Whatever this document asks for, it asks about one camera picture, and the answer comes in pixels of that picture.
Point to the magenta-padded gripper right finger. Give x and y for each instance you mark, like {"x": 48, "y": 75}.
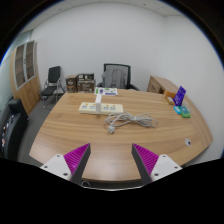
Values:
{"x": 165, "y": 165}

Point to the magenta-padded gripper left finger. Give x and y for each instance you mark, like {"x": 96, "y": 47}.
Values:
{"x": 56, "y": 165}

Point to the black armchair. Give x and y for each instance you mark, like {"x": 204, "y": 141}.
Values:
{"x": 13, "y": 130}

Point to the green box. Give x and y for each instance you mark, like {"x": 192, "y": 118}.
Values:
{"x": 186, "y": 113}

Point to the blue box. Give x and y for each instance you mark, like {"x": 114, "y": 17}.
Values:
{"x": 177, "y": 110}

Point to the small tan box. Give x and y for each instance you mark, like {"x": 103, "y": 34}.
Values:
{"x": 170, "y": 100}

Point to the orange box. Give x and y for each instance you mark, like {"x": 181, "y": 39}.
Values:
{"x": 169, "y": 94}

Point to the cream power strip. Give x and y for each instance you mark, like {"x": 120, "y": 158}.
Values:
{"x": 111, "y": 108}

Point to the wooden glass-door cabinet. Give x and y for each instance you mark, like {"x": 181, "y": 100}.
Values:
{"x": 28, "y": 90}

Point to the wooden side desk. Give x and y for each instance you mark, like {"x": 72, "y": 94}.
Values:
{"x": 156, "y": 85}

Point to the brown cardboard box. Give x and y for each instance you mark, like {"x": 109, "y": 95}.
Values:
{"x": 71, "y": 84}

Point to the printed paper sheet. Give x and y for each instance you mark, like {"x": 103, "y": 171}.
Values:
{"x": 106, "y": 91}

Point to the black visitor chair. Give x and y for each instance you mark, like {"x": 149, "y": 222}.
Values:
{"x": 54, "y": 75}

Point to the grey backpack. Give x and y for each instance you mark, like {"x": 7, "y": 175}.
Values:
{"x": 114, "y": 79}

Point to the black mesh office chair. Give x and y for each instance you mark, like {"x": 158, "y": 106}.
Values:
{"x": 116, "y": 66}

